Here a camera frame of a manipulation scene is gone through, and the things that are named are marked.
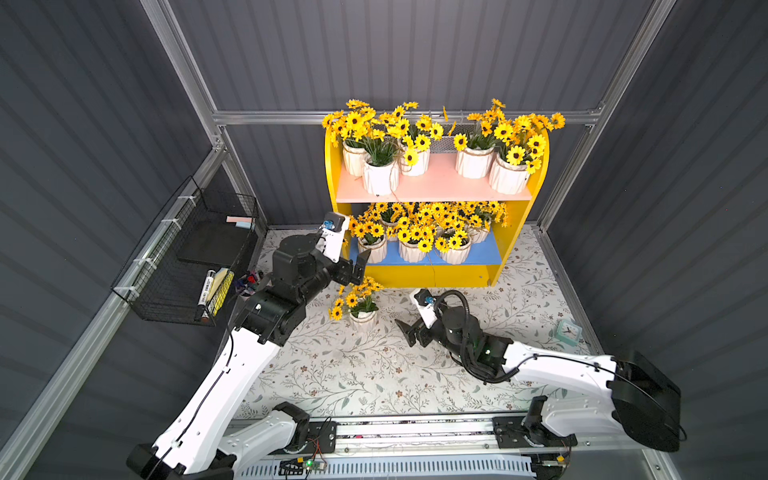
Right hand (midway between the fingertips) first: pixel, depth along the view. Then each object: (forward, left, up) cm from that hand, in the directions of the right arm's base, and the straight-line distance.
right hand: (412, 308), depth 78 cm
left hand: (+4, +15, +21) cm, 26 cm away
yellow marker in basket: (0, +46, +10) cm, 47 cm away
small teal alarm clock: (+1, -48, -15) cm, 50 cm away
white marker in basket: (-1, +49, +11) cm, 50 cm away
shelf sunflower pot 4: (+28, -21, +6) cm, 36 cm away
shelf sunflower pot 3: (+14, -11, +9) cm, 20 cm away
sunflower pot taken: (+7, +16, -9) cm, 19 cm away
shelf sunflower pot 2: (+16, 0, +9) cm, 18 cm away
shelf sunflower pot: (+19, +11, +7) cm, 23 cm away
